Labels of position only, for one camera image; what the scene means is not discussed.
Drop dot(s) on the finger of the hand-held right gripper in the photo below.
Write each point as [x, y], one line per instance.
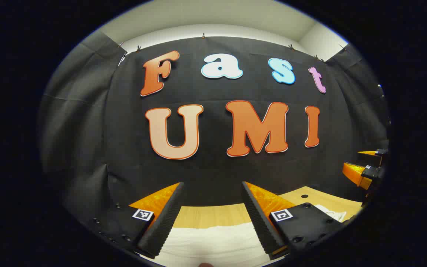
[356, 174]
[369, 152]

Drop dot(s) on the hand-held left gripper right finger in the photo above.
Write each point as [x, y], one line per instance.
[261, 226]

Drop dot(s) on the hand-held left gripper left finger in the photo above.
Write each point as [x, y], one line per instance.
[165, 226]

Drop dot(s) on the white jeans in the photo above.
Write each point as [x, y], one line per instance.
[209, 244]

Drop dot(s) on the black backdrop cloth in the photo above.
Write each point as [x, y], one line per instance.
[213, 92]

